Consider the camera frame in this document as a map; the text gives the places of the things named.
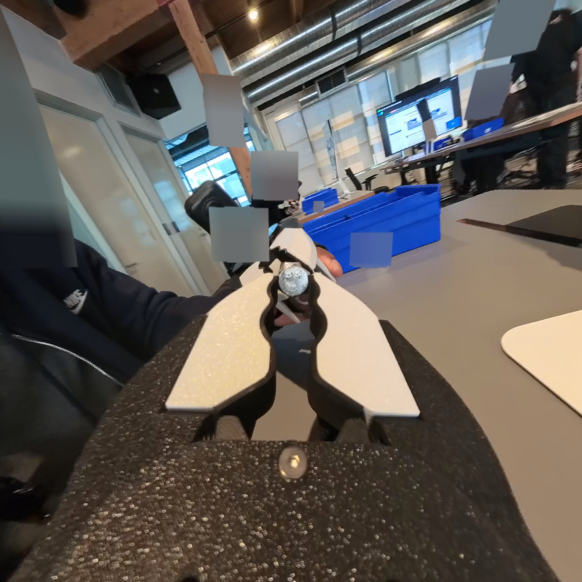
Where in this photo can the long silver air duct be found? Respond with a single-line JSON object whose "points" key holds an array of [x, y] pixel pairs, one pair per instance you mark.
{"points": [[291, 34], [309, 75]]}

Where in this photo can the steel hex bolt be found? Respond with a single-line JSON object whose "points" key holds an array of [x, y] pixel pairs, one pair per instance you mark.
{"points": [[293, 279]]}

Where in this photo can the large wall monitor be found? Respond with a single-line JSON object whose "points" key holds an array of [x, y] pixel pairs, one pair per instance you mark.
{"points": [[404, 127]]}

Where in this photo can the blue plastic bin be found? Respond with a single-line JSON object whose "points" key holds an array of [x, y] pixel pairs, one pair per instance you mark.
{"points": [[409, 218], [327, 200], [486, 129]]}

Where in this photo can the person's left hand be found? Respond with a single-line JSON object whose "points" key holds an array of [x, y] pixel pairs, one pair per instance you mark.
{"points": [[329, 263]]}

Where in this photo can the black wall speaker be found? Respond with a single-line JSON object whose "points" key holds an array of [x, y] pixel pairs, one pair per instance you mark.
{"points": [[154, 95]]}

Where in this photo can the wooden support post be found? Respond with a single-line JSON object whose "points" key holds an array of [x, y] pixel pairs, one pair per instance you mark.
{"points": [[191, 36]]}

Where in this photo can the person's left forearm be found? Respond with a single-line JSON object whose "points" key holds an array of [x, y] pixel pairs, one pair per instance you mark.
{"points": [[182, 313]]}

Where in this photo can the black office chair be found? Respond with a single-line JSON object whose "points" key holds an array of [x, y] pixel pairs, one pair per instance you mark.
{"points": [[352, 177]]}

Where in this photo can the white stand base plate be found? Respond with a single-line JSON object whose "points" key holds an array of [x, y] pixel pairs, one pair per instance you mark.
{"points": [[550, 350]]}

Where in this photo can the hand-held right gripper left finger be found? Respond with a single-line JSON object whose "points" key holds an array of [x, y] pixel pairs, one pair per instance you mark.
{"points": [[227, 350]]}

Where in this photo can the white door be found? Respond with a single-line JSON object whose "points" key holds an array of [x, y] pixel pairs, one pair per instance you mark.
{"points": [[154, 204]]}

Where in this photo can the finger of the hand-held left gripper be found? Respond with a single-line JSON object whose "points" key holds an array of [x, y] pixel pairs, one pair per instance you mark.
{"points": [[295, 243], [255, 273]]}

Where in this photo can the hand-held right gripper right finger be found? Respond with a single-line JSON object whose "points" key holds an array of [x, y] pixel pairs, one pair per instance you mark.
{"points": [[359, 354]]}

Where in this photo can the long wooden desk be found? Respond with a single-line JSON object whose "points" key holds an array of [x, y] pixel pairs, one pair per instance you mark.
{"points": [[536, 122]]}

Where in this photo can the person's dark jacket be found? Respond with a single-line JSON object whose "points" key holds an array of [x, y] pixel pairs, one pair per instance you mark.
{"points": [[45, 363]]}

